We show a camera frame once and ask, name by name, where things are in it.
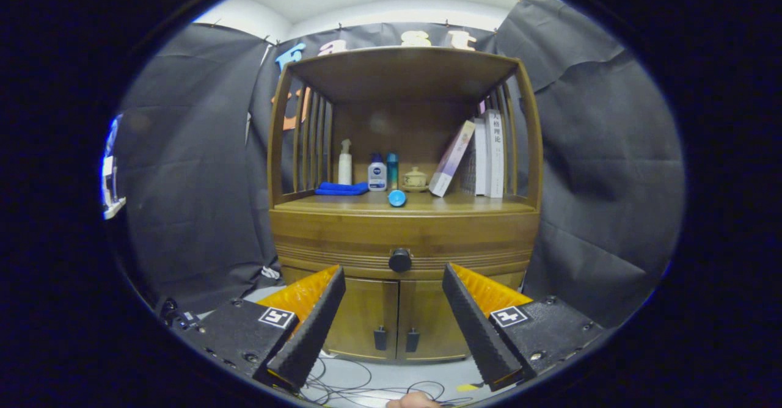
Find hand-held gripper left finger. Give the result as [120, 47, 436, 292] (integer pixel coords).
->
[180, 265, 346, 395]

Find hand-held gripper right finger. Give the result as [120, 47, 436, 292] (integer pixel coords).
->
[442, 263, 605, 393]

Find wooden drawer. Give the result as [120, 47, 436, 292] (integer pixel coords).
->
[270, 209, 541, 280]

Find wooden cabinet door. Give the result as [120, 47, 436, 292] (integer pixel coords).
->
[292, 268, 399, 360]
[398, 279, 478, 361]

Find wooden countertop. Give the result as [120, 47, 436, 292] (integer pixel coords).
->
[273, 189, 538, 216]

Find wooden cabinet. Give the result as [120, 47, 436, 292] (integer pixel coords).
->
[267, 46, 544, 363]

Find blue folded cloth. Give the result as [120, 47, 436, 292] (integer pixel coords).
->
[315, 181, 370, 196]

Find beige lidded teacup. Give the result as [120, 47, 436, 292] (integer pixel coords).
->
[402, 166, 429, 193]

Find patterned cover book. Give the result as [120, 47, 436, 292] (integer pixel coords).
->
[461, 118, 488, 196]

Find white pump bottle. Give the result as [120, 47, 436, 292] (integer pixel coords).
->
[338, 139, 353, 186]

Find white bottle with blue cap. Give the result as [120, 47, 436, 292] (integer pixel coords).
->
[368, 153, 388, 192]

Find purple and white book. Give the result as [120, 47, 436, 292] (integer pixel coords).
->
[428, 120, 476, 198]

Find bundle of black cables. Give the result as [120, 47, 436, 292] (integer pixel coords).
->
[298, 353, 472, 408]

